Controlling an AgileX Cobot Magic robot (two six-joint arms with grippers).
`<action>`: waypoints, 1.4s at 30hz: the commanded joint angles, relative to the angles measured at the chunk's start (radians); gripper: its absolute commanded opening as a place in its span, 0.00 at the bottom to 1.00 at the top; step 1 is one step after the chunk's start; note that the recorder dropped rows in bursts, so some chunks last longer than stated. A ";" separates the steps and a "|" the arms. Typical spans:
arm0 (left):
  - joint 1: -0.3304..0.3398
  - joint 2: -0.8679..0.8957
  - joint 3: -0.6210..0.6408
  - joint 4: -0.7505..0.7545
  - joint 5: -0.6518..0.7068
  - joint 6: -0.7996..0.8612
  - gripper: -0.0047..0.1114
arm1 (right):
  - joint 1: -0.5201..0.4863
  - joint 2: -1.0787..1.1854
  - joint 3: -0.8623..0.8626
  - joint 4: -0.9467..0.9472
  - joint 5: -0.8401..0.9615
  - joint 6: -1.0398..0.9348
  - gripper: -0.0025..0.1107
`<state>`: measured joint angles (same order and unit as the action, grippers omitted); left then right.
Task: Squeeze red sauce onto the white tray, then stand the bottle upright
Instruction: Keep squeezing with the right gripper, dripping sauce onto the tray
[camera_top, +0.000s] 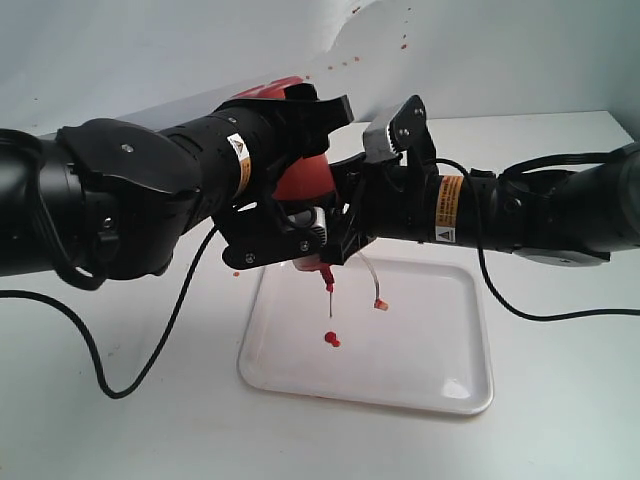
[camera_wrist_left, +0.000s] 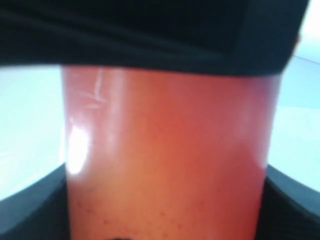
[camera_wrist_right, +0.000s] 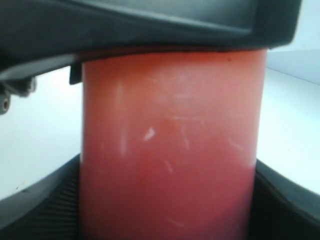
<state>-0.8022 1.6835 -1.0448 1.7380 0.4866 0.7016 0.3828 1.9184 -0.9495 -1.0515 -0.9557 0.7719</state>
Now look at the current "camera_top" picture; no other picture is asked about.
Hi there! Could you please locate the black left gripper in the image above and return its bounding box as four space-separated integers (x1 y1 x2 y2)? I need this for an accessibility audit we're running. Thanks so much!
222 83 354 268

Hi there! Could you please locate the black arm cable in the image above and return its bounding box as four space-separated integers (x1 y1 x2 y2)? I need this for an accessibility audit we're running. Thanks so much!
429 157 640 324
0 224 221 400

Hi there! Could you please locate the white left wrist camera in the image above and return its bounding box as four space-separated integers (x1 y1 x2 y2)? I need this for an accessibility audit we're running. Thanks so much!
287 206 328 243

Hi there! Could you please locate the red ketchup blob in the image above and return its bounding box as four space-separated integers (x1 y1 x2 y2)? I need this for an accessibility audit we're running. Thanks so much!
324 331 342 348

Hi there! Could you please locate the white paper backdrop sheet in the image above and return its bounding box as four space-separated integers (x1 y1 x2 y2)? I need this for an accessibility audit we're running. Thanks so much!
0 0 381 136

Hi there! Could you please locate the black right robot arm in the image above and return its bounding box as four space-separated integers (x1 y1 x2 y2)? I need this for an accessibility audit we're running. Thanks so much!
321 143 639 265

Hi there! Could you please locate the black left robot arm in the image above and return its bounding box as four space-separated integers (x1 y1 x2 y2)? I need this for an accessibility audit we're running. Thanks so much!
1 83 353 290

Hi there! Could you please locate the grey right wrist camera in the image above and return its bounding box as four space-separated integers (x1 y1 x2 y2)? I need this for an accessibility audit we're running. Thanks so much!
362 94 436 166

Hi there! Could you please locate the red ketchup squeeze bottle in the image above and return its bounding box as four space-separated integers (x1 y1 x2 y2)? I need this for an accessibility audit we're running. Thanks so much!
233 76 335 317

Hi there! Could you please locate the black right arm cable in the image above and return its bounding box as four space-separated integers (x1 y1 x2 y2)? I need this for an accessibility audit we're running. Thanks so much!
429 157 640 324

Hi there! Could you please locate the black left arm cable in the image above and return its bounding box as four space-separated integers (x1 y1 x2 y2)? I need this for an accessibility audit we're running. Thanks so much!
0 224 221 400

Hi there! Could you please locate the white rectangular plastic tray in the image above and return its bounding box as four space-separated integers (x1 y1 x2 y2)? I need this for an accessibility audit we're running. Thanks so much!
238 257 494 416

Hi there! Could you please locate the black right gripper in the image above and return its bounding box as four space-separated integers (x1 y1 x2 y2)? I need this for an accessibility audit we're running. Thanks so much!
320 152 440 265

